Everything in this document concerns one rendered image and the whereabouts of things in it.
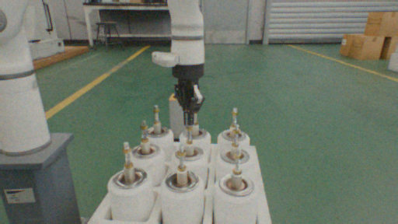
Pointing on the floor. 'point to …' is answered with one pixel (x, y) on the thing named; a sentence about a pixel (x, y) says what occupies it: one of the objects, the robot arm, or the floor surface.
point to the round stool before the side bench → (109, 35)
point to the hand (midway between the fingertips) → (188, 118)
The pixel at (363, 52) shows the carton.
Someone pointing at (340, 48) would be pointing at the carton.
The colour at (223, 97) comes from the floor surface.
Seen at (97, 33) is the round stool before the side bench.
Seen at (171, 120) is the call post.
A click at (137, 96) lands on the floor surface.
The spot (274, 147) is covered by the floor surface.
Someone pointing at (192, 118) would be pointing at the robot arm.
